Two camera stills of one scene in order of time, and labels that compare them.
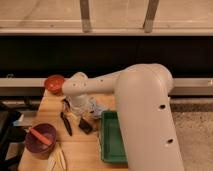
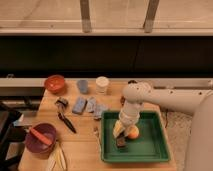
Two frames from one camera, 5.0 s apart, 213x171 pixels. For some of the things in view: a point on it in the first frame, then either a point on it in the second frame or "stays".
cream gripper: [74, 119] -> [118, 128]
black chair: [9, 134] stays
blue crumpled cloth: [95, 109] stays
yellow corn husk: [56, 160] stays
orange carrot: [39, 136] stays
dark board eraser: [84, 126] -> [120, 141]
